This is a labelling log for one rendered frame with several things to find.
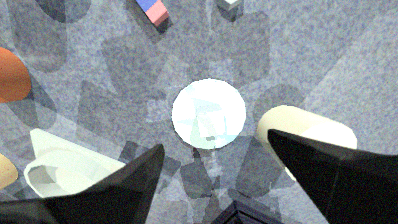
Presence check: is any orange cylinder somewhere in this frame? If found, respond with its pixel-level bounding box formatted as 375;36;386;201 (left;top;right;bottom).
0;47;31;104

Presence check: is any white round dish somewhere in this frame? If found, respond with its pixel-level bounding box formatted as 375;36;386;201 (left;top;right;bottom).
172;78;246;150

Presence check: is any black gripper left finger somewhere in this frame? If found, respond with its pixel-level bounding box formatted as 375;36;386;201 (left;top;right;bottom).
0;144;165;224

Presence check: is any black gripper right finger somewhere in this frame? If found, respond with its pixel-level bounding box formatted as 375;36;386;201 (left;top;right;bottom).
267;129;398;224

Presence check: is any pink and blue eraser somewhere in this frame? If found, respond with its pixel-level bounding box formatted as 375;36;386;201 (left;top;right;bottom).
136;0;169;26

